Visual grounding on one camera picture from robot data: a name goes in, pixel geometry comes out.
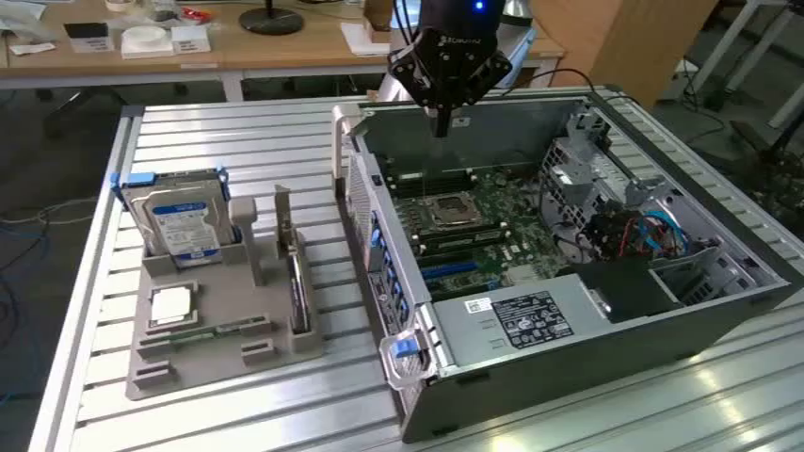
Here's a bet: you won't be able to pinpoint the grey metal disk bay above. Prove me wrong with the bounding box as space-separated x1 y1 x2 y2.
645 237 765 307

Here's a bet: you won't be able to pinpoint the wooden desk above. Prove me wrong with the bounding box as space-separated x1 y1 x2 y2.
0 0 566 90

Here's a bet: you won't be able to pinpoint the clear plastic bags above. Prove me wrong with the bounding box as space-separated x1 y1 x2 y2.
0 0 54 43

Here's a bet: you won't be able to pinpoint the black green graphics card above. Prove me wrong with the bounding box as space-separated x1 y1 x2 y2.
273 184 313 333

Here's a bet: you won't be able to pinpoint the blue case release latch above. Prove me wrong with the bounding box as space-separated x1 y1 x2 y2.
388 339 420 362

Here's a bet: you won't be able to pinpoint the black power cable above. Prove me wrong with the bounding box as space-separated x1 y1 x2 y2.
513 68 629 103

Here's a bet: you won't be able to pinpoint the blue expansion slot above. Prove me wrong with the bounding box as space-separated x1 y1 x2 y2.
421 261 477 280

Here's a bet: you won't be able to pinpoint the perforated metal drive cage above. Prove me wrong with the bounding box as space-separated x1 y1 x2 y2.
537 110 633 227

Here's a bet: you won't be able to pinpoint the silver CPU chip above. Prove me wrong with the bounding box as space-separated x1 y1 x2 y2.
149 287 193 326

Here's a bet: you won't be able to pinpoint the metal CPU socket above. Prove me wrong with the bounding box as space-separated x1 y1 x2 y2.
424 191 485 232

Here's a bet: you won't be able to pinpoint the grey power supply unit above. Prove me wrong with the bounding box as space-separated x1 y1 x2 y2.
430 274 616 369

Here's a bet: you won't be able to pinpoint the black labelled RAM stick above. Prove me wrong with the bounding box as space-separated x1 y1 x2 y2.
414 227 509 251

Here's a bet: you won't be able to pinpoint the white flat box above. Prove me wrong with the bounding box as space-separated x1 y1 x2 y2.
120 40 176 61

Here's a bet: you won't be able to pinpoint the bare green RAM stick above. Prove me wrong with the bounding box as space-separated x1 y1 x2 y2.
144 320 262 344

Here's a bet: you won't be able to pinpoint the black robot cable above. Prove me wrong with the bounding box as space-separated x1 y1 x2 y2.
393 0 421 48

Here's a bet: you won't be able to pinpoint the open dark grey PC case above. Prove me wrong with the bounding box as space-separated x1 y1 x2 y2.
330 84 793 445

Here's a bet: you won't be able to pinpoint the black round lamp base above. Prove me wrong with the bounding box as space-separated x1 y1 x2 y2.
237 0 305 36

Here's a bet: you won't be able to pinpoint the grey plastic parts rack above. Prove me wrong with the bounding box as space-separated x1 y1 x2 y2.
124 195 325 401

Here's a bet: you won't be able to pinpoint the white table frame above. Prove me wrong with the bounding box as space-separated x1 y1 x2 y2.
686 0 804 128

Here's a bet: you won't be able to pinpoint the white box with small print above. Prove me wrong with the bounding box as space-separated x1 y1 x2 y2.
169 24 213 56

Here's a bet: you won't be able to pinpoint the green motherboard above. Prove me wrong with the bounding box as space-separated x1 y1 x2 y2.
376 157 566 302

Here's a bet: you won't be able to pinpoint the brown cardboard box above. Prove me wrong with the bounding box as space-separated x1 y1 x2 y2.
362 0 398 33

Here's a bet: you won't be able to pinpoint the blue disk wire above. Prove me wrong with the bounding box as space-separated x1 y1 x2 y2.
630 211 693 258

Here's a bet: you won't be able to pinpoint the white paper card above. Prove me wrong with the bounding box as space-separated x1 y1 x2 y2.
8 41 56 57

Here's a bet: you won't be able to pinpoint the hard disk with blue caddy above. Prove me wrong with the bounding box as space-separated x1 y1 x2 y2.
109 167 232 270

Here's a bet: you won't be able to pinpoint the black plastic air shroud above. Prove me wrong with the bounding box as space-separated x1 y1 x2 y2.
554 257 686 325

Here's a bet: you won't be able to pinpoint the red thin wire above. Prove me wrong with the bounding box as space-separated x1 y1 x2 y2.
618 216 636 258

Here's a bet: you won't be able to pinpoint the white box with black label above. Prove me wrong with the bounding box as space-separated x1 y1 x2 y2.
61 22 117 54

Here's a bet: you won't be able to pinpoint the white paper stack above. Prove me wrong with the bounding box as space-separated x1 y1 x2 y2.
340 21 394 58

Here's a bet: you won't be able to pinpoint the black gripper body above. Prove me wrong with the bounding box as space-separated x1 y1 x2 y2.
410 0 505 110

